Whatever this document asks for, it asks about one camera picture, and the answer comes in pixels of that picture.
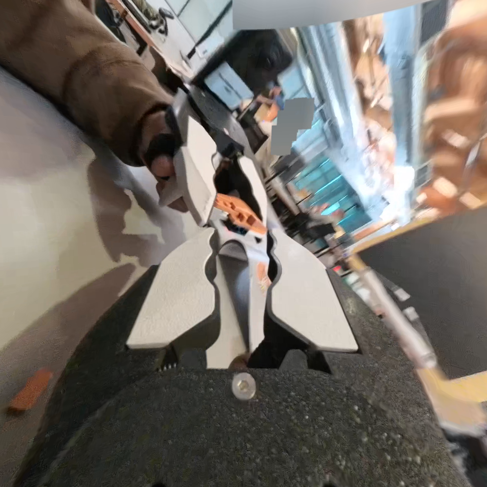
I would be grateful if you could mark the brown rectangular brick plate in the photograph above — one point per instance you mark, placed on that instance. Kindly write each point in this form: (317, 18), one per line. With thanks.
(30, 390)

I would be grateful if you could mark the brown toy brick assembly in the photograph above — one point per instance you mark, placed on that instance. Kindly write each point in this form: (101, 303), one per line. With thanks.
(239, 213)

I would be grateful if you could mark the person's right hand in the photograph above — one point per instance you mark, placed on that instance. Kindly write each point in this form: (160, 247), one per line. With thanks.
(239, 360)

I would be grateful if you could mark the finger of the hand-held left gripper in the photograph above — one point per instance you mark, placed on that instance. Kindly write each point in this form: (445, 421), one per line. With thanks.
(196, 171)
(257, 186)

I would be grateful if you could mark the black panel with tan edge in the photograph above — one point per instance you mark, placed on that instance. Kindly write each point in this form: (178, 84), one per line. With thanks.
(437, 285)

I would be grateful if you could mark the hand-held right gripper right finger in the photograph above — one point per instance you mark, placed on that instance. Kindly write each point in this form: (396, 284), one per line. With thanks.
(312, 304)

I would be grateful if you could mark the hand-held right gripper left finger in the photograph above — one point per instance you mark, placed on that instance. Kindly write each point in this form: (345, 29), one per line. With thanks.
(175, 300)

